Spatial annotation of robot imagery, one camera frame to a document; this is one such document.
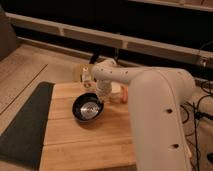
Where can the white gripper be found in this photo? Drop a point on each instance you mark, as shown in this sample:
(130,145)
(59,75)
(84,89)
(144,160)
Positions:
(103,88)

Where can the black ceramic bowl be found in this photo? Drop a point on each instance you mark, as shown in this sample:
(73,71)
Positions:
(87,107)

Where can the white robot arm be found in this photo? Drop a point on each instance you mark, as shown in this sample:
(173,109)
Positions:
(154,98)

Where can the white cup with orange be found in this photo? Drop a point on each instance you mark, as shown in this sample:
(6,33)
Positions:
(119,93)

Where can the small clear bottle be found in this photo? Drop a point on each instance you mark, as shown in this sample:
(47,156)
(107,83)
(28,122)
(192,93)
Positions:
(86,79)

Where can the dark green floor mat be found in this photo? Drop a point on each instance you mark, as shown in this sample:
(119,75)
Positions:
(22,141)

